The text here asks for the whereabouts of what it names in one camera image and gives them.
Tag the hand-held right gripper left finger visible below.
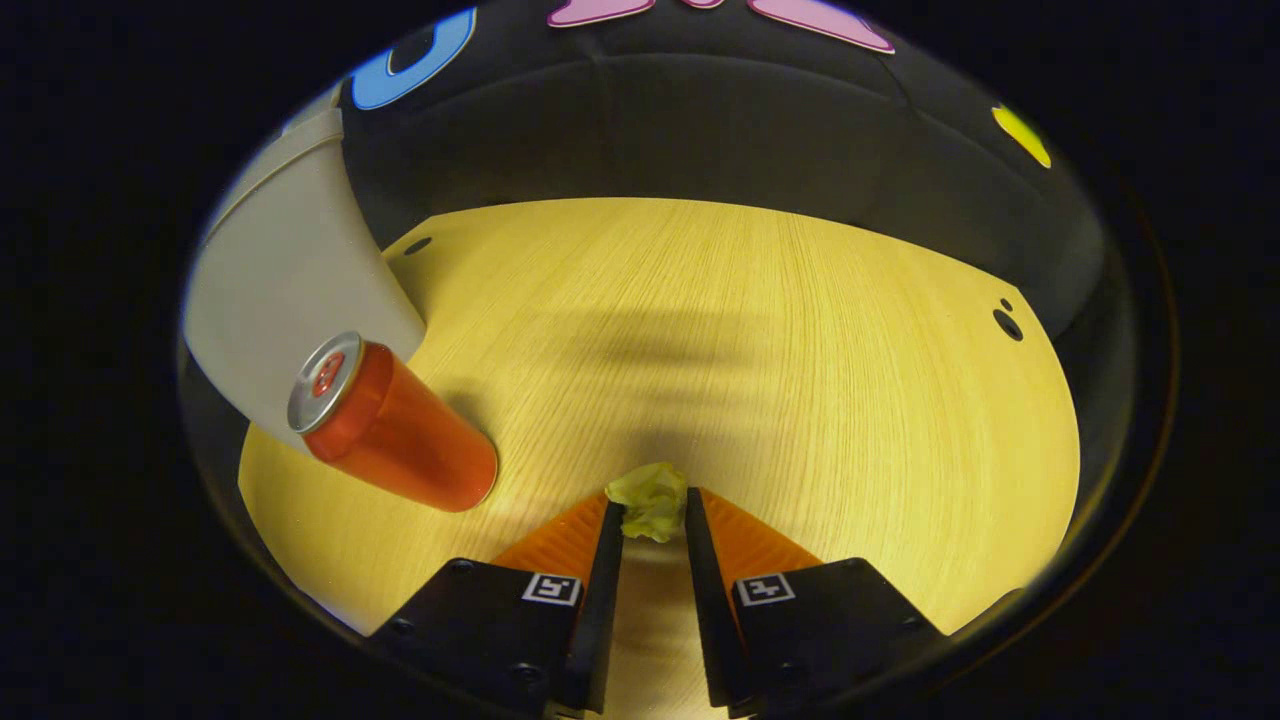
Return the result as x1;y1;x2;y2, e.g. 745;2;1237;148
370;497;626;716

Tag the yellow paper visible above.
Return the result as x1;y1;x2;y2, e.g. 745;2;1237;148
605;461;689;544

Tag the red pop can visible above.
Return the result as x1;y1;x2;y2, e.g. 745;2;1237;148
287;331;499;513

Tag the white desktop garbage bin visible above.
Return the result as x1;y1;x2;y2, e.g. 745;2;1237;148
180;85;429;456

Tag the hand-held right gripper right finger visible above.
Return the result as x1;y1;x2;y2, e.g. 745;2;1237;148
685;487;946;719

